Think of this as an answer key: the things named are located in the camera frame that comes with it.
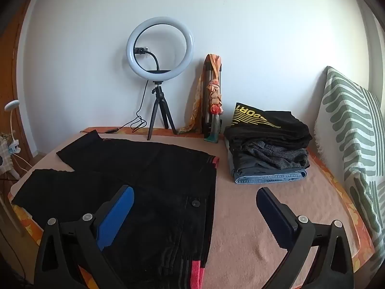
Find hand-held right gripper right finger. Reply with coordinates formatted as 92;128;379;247
256;187;353;289

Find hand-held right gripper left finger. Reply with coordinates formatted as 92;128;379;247
34;184;135;289

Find black pants with pink stripes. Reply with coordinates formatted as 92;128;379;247
12;130;220;289

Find beige blanket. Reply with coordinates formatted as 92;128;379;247
9;132;364;289

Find black folded garment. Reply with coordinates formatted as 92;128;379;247
231;150;310;176

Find grey checked folded garment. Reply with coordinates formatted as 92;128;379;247
241;140;310;170

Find orange patterned bedsheet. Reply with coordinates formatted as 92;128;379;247
12;126;375;289

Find black shirt with yellow print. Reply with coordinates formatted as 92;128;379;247
224;102;313;150

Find teal cloth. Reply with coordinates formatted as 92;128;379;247
204;116;222;143

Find green white patterned pillow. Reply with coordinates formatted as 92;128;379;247
313;66;384;277

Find black mini tripod stand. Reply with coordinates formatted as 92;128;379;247
147;81;177;141

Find beige checked cloth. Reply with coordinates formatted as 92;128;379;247
0;132;13;161

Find orange patterned scarf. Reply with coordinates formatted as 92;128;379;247
176;53;225;135

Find white desk lamp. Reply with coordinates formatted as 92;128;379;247
4;100;22;154

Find black gooseneck phone holder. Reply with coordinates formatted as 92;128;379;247
134;46;161;72

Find black power cable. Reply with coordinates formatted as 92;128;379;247
81;81;151;134

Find white ring light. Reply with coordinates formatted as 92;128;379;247
126;16;194;82

